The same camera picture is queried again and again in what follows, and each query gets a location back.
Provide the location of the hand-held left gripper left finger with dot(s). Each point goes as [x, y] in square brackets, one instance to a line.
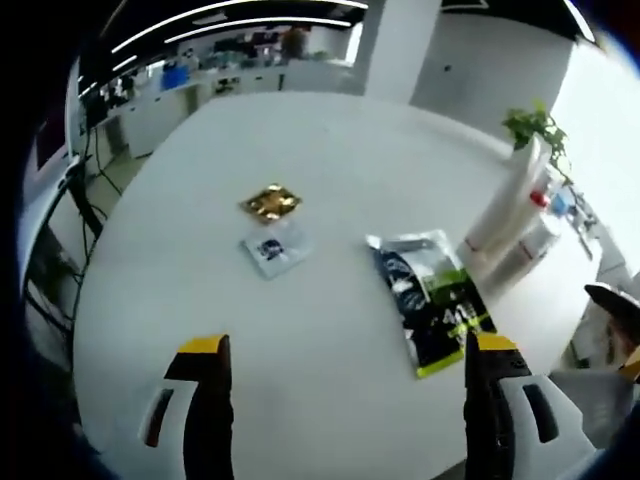
[210, 415]

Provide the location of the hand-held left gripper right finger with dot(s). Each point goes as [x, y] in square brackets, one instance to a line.
[482, 415]

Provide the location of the white skincare bottle red label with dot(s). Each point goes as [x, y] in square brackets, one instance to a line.
[537, 245]

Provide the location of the white skincare bottle red collar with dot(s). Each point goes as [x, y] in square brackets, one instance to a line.
[542, 210]

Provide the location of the white skincare tube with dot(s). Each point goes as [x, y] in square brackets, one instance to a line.
[505, 200]

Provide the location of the small white skincare sachet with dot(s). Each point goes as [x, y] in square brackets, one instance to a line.
[277, 250]

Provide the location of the gold skincare sachet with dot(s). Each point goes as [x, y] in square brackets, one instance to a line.
[271, 205]

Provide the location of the blue storage bin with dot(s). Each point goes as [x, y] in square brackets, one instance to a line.
[175, 80]

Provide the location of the blue packet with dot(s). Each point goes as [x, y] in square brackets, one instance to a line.
[561, 202]

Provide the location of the potted green plant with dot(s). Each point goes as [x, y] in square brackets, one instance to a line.
[537, 130]

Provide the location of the black laptop stand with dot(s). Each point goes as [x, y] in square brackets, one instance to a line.
[85, 200]

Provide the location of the white counter cabinets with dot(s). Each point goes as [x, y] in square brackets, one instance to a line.
[225, 95]

